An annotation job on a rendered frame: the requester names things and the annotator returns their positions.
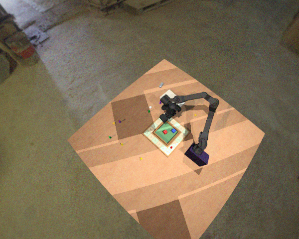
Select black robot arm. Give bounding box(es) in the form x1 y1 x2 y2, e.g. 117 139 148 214
160 92 219 156

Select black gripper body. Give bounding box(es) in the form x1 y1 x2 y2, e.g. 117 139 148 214
159 104 181 122

